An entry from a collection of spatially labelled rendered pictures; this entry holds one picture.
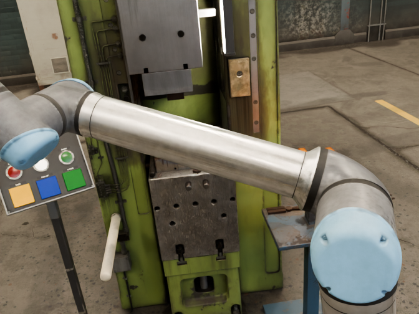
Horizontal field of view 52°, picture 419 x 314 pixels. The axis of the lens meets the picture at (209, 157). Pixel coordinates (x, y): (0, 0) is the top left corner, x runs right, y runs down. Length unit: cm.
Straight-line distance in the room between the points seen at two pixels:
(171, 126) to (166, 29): 100
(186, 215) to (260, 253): 61
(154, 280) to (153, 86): 114
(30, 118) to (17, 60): 721
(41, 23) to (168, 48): 548
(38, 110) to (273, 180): 42
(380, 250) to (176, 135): 38
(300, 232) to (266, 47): 81
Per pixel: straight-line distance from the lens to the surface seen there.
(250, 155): 73
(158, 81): 177
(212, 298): 235
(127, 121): 79
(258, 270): 248
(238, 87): 193
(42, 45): 719
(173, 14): 172
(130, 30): 174
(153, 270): 241
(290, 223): 194
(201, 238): 205
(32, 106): 79
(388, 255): 61
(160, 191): 190
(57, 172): 180
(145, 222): 223
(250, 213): 225
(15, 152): 75
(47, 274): 304
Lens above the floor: 178
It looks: 26 degrees down
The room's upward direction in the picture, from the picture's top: 5 degrees counter-clockwise
